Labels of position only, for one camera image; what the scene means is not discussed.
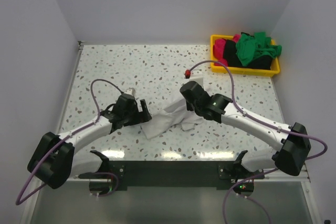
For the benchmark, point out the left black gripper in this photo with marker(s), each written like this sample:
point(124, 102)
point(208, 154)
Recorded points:
point(142, 115)

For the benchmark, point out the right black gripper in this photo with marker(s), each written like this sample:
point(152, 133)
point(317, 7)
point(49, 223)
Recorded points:
point(191, 102)

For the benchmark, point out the white t shirt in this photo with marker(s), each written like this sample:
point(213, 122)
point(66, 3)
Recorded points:
point(174, 112)

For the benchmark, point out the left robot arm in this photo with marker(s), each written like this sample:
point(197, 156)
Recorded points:
point(54, 161)

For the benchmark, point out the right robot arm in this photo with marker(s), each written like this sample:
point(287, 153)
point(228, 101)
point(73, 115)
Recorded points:
point(288, 145)

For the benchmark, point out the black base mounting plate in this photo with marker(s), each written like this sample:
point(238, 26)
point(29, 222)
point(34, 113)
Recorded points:
point(218, 174)

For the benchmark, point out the black t shirt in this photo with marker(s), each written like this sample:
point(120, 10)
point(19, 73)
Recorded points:
point(255, 62)

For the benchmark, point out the pink t shirt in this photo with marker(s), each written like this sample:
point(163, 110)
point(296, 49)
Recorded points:
point(218, 49)

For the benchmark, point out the green t shirt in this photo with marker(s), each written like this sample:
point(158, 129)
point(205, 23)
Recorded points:
point(260, 43)

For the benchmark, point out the yellow plastic bin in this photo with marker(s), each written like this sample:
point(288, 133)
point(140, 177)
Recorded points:
point(274, 68)

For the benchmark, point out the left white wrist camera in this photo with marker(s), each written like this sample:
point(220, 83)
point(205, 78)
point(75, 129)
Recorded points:
point(130, 91)

